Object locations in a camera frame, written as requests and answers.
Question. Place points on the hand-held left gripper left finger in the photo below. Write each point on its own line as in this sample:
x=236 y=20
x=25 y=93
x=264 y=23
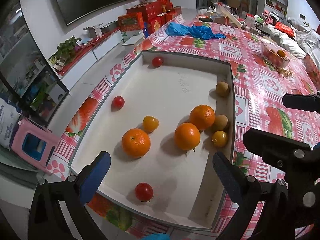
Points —
x=96 y=177

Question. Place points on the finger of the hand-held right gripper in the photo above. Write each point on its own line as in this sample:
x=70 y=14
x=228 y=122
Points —
x=272 y=145
x=300 y=102

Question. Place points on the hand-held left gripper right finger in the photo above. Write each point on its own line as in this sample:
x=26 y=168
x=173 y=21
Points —
x=226 y=177

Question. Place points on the yellow cherry tomato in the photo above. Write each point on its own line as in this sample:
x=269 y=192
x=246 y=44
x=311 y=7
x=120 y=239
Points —
x=220 y=138
x=150 y=123

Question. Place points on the red cherry tomato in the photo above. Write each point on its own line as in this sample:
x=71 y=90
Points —
x=157 y=61
x=144 y=192
x=117 y=102

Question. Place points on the orange mandarin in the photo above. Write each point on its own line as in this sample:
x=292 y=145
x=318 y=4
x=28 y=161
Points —
x=202 y=117
x=187 y=136
x=281 y=53
x=136 y=143

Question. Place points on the kiwi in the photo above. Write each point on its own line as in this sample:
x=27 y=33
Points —
x=221 y=122
x=222 y=89

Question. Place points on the white shallow tray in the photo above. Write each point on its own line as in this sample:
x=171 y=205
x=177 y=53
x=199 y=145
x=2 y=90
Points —
x=162 y=92

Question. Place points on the person's left hand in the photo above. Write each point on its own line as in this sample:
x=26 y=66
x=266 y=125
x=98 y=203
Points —
x=156 y=237

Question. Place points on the pile of dried peels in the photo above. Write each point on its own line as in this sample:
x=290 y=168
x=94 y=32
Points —
x=286 y=72

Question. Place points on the strawberry print plastic tablecloth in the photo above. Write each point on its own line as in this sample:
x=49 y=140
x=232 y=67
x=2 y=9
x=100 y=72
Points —
x=262 y=85

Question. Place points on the glass bowl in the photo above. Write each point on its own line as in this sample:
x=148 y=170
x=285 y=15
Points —
x=271 y=55

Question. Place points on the grey covered sofa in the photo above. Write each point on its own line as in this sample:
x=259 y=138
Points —
x=295 y=45

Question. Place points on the red cloth bag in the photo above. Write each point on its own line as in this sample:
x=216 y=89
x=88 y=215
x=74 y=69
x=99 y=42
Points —
x=283 y=28

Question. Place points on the pile of clothes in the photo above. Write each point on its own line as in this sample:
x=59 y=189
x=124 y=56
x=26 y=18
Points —
x=270 y=16

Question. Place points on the white printed plastic bag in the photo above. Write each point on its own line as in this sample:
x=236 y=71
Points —
x=7 y=122

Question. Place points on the white television cabinet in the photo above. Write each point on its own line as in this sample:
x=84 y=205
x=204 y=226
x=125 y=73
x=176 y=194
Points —
x=82 y=73

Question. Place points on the clear plastic bag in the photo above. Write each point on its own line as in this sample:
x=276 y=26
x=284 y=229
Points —
x=227 y=12

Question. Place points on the beige dining chair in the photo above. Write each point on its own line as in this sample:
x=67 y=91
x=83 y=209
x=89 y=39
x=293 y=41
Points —
x=232 y=2

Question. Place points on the red cabinet runner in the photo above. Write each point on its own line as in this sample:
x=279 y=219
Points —
x=87 y=47

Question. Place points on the green potted plant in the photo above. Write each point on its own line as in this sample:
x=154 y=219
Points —
x=66 y=48

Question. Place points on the open cardboard box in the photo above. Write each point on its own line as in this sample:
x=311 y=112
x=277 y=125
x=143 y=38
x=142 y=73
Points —
x=96 y=31

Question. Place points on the stack of red gift boxes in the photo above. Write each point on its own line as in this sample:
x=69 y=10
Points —
x=150 y=12

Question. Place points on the fruit wall painting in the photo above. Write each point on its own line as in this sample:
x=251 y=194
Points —
x=275 y=3

